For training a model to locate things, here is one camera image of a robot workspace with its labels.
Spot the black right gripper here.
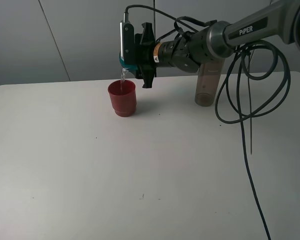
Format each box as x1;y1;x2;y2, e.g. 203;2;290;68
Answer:
133;22;157;89

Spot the teal translucent plastic cup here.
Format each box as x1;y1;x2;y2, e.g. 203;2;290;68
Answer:
119;53;138;72

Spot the smoky translucent water bottle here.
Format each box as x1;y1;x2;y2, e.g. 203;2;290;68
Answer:
194;60;225;107

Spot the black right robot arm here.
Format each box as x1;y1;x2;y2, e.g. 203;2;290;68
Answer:
121;0;300;89

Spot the red plastic cup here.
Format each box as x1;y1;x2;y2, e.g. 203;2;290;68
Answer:
107;80;137;117

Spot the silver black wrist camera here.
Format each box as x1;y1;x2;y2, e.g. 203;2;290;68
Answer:
120;12;136;65

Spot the black camera cable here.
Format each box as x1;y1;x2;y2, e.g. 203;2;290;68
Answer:
124;5;291;240

